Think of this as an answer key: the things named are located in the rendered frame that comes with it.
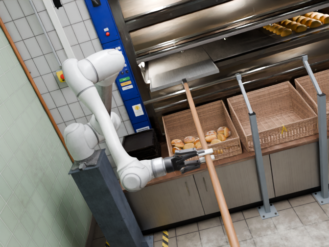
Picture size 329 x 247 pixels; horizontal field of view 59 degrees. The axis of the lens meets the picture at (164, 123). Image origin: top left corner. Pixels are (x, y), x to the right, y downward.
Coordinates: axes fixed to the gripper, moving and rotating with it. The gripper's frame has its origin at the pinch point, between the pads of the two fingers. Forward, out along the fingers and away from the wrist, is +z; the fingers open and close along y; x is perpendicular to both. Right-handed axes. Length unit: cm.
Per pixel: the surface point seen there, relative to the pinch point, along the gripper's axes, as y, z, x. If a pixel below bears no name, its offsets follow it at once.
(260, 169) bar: 69, 38, -63
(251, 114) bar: 22, 38, -64
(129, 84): -5, -45, -118
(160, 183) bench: 63, -39, -66
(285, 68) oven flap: 20, 85, -123
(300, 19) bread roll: -4, 119, -168
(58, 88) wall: -17, -105, -120
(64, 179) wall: 53, -122, -90
